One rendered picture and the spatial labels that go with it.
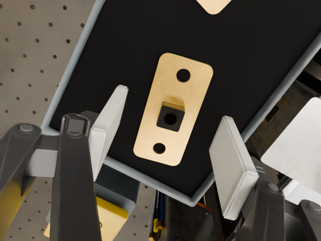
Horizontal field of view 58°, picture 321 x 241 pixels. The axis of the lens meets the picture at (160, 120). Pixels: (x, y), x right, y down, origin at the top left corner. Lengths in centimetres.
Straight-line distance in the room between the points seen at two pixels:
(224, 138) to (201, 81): 5
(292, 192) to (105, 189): 30
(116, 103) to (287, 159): 20
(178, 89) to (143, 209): 69
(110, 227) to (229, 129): 15
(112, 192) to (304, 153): 19
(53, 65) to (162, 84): 55
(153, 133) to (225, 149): 6
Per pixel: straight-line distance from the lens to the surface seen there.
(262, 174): 17
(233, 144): 17
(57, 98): 22
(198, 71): 20
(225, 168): 17
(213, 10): 20
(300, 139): 30
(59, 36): 71
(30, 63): 75
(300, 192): 49
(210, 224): 52
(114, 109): 16
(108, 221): 28
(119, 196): 28
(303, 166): 32
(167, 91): 21
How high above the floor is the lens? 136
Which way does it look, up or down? 66 degrees down
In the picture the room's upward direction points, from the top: 173 degrees counter-clockwise
